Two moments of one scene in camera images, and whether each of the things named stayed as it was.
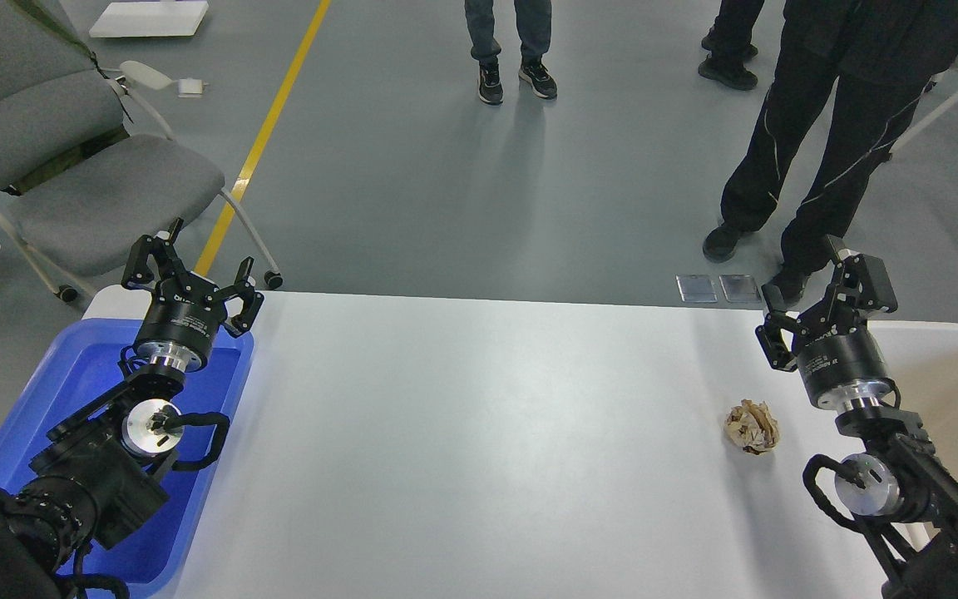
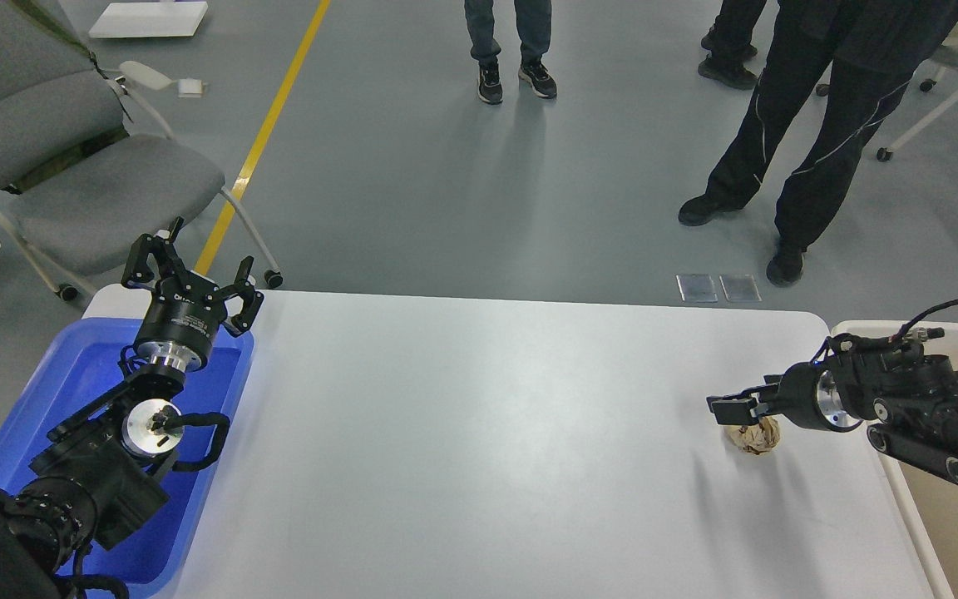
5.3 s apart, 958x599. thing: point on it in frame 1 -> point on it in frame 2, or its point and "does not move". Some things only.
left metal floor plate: [696, 288] does not move
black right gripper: [844, 368] -> [808, 395]
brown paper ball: [752, 426] does not move
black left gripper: [186, 311] does not move
